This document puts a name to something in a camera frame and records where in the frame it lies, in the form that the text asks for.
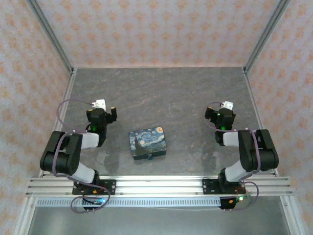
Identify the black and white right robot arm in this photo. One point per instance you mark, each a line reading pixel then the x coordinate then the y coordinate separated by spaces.
pixel 265 156

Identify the aluminium extrusion mounting rail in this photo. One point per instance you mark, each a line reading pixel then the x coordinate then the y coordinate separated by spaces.
pixel 159 186

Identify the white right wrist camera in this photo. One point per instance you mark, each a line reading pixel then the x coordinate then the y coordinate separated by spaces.
pixel 227 105

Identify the aluminium frame post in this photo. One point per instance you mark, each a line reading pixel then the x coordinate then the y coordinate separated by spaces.
pixel 266 34
pixel 51 34

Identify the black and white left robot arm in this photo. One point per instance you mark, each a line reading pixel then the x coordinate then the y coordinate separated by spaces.
pixel 61 156

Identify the small teal padlock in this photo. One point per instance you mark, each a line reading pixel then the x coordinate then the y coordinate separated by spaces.
pixel 150 157

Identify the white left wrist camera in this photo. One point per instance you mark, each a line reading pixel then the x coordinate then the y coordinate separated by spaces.
pixel 99 103

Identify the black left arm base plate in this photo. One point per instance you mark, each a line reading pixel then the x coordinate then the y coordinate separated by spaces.
pixel 110 187

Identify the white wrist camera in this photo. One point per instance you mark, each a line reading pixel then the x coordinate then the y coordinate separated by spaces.
pixel 227 105
pixel 99 103

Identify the starry night painted box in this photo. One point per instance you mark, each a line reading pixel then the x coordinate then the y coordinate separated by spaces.
pixel 148 142

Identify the aluminium table side rail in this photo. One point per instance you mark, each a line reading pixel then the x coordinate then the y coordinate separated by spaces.
pixel 256 110
pixel 64 98

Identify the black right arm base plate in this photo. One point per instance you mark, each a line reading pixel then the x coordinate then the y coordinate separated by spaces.
pixel 210 186

